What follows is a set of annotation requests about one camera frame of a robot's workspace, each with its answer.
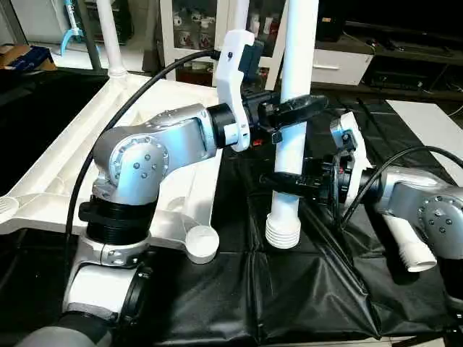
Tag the white flat panel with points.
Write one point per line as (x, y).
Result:
(430, 126)

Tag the grey metal pole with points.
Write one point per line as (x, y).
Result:
(88, 32)

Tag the white plastic table leg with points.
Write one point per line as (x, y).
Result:
(409, 249)
(238, 14)
(108, 36)
(296, 58)

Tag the light blue plastic item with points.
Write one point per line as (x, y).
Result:
(69, 29)

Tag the blue flat box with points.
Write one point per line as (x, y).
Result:
(25, 56)

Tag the white glass door cabinet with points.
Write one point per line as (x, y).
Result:
(192, 32)

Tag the dark equipment rack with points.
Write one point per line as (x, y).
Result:
(119, 22)

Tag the black work mat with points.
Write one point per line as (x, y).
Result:
(289, 289)

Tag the white plastic table top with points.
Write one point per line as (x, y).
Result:
(43, 181)

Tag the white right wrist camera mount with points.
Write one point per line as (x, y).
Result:
(351, 155)

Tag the white drawer unit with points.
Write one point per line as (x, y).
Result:
(340, 66)

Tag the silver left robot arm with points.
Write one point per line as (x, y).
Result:
(145, 152)

